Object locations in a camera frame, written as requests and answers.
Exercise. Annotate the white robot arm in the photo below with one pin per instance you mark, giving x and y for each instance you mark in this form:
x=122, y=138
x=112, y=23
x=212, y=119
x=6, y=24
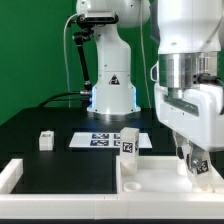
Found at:
x=187, y=32

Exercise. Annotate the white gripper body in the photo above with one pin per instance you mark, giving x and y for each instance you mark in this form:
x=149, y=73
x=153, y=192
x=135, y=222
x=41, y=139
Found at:
x=198, y=117

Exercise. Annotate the white sheet with AprilTags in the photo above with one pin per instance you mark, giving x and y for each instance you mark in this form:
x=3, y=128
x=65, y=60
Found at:
x=95, y=140

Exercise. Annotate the white square tabletop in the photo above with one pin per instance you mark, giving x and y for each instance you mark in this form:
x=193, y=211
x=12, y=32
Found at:
x=155, y=174

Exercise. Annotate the white U-shaped obstacle fence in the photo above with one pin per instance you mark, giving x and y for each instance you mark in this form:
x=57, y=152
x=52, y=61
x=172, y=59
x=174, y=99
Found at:
x=122, y=205

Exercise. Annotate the grey camera on mount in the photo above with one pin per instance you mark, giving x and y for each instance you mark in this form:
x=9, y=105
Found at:
x=98, y=17

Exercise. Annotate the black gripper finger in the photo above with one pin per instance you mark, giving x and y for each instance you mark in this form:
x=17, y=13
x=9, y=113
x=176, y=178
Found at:
x=180, y=143
x=197, y=159

